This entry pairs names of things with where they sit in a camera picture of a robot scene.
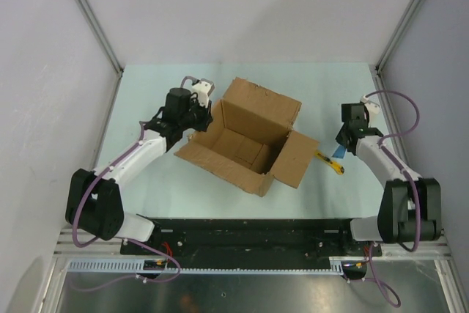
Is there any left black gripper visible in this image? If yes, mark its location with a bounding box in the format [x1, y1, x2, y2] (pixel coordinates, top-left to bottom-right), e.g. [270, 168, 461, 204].
[179, 95, 213, 132]

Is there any blue cosmetic tube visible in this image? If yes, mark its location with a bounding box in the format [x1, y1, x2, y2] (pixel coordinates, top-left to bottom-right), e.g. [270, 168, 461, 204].
[332, 145, 347, 159]

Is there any yellow utility knife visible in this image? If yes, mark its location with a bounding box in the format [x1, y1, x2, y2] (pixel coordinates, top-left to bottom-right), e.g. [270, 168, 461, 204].
[315, 150, 344, 175]

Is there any brown cardboard express box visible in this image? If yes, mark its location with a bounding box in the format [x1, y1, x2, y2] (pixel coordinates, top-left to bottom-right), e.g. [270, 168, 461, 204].
[175, 78, 319, 196]

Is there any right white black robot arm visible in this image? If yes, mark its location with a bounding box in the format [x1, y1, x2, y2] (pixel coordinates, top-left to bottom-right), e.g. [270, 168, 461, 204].
[336, 102, 442, 255]

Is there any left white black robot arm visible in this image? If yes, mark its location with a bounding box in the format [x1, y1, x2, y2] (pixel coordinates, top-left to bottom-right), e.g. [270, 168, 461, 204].
[65, 79, 215, 254]

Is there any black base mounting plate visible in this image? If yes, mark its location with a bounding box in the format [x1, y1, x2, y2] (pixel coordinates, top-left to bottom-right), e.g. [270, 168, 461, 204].
[119, 217, 384, 270]

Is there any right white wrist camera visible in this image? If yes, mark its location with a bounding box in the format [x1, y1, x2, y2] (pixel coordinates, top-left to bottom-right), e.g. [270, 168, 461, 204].
[360, 95, 381, 125]

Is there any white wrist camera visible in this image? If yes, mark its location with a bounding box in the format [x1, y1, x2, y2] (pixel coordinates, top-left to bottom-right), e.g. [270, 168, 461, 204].
[360, 95, 381, 125]
[191, 79, 215, 108]

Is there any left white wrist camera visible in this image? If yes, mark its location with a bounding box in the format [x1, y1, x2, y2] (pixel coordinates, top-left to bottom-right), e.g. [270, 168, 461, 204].
[191, 79, 215, 108]

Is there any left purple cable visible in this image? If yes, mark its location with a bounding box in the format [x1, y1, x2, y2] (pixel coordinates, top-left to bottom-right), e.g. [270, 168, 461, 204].
[68, 76, 181, 294]

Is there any purple cable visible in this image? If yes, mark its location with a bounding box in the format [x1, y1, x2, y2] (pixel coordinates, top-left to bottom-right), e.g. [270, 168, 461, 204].
[68, 76, 181, 294]
[366, 89, 422, 309]

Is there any right aluminium side rail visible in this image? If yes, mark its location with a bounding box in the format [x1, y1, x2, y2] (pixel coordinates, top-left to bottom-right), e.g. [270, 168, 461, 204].
[369, 65, 415, 166]

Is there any white slotted cable duct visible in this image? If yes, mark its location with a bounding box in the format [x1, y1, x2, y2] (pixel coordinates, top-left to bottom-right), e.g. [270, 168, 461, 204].
[67, 259, 366, 275]

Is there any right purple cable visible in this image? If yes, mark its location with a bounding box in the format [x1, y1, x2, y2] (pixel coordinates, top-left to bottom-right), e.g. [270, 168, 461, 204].
[366, 89, 422, 309]

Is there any right aluminium frame post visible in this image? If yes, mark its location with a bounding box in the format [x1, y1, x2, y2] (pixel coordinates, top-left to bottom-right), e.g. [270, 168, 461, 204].
[374, 0, 425, 74]

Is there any aluminium frame post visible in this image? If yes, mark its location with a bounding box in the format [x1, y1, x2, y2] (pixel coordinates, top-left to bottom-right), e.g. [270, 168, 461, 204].
[75, 0, 124, 78]
[374, 0, 425, 74]

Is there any left aluminium frame post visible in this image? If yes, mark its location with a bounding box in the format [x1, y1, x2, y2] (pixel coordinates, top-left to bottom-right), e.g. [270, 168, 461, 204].
[75, 0, 124, 78]

